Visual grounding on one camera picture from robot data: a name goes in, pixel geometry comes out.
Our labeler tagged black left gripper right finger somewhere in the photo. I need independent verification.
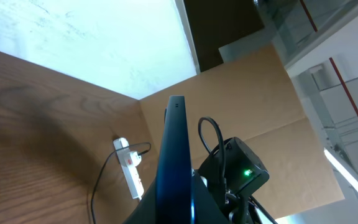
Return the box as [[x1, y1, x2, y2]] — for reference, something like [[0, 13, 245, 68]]
[[192, 175, 229, 224]]

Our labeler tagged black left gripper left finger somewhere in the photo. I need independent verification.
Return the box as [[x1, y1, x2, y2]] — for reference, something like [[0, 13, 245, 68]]
[[124, 181, 156, 224]]

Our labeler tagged blue Galaxy smartphone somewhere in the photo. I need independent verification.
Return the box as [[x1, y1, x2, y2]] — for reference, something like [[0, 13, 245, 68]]
[[156, 96, 195, 223]]

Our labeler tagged black USB charging cable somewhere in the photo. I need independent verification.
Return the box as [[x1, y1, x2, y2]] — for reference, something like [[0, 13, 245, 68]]
[[90, 142, 152, 224]]

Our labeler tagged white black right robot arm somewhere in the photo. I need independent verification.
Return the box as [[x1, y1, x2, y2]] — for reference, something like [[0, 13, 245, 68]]
[[197, 137, 276, 223]]

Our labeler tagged white USB charger plug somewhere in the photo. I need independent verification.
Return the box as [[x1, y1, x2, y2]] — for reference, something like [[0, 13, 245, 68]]
[[124, 151, 142, 167]]

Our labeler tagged white power strip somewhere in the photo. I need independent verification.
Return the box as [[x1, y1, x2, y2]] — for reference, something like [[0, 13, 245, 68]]
[[113, 138, 144, 200]]

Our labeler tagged brown cardboard panel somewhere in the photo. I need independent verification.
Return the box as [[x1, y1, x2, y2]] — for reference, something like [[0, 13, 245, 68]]
[[140, 45, 344, 218]]

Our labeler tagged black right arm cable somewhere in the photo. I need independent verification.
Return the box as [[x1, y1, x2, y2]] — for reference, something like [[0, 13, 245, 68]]
[[197, 116, 278, 224]]

